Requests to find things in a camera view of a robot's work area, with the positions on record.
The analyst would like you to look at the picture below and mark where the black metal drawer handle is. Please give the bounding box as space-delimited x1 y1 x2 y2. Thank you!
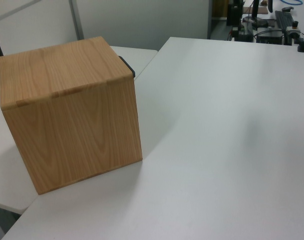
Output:
118 55 136 78

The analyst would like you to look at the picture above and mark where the wooden drawer cabinet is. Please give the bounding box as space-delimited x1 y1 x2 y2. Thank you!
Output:
0 35 144 196

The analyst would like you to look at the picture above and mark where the black upright box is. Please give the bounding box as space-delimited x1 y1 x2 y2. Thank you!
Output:
226 4 243 27

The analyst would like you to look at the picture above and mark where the black monitor stand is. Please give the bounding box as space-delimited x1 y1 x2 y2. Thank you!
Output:
242 0 268 29

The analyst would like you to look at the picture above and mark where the black keyboard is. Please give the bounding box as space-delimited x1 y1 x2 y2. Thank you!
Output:
275 10 294 29

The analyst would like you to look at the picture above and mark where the emergency stop button box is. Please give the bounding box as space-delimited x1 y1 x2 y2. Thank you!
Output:
286 20 300 39

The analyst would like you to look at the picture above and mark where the blue cable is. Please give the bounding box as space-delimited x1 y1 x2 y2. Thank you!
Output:
278 0 304 6

